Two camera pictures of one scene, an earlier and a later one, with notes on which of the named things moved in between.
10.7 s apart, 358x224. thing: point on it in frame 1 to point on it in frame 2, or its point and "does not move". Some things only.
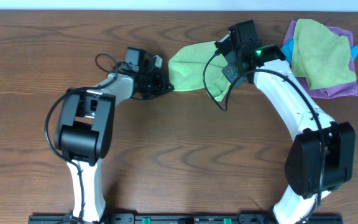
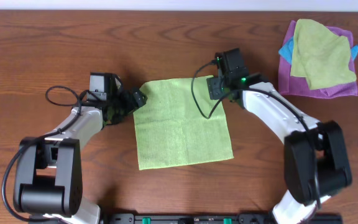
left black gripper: [155, 83] to [128, 101]
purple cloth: [349, 89] does not move
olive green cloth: [321, 56] does not move
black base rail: [176, 218] does not move
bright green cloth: [186, 68] to [171, 131]
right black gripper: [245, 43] to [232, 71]
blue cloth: [287, 49] does not move
